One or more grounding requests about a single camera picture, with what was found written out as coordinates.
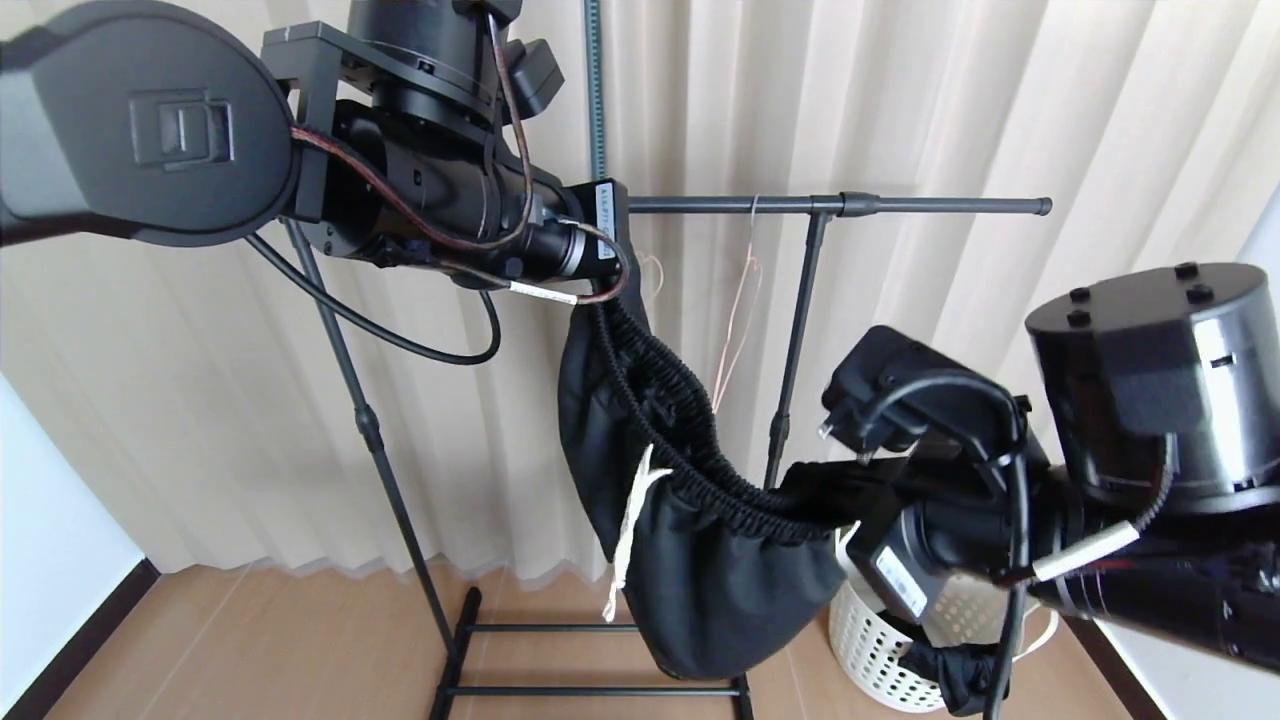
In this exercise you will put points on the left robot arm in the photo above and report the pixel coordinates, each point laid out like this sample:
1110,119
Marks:
150,120

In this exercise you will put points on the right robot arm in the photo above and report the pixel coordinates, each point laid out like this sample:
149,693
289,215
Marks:
1150,380

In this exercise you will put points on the beige curtain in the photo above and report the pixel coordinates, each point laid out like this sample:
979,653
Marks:
150,400
950,100

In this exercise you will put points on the white laundry basket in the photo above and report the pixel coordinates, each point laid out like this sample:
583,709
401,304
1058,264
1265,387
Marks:
870,640

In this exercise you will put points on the window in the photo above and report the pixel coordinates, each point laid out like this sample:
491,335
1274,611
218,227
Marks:
597,100

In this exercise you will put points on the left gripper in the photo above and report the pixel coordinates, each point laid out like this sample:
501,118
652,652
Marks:
450,210

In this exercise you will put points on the black clothes rack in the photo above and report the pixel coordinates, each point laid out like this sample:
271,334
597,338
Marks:
900,205

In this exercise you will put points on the black garment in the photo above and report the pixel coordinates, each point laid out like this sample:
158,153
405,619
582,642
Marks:
960,680

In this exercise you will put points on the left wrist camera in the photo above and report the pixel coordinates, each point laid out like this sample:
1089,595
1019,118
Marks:
535,80

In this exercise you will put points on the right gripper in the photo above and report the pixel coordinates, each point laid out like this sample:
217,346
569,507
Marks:
960,540

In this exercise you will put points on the black shorts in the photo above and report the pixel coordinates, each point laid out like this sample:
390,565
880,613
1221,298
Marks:
720,590

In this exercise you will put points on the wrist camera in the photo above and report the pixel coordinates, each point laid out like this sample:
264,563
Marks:
535,80
890,390

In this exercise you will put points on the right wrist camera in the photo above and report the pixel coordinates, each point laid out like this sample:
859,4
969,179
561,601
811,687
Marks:
890,390

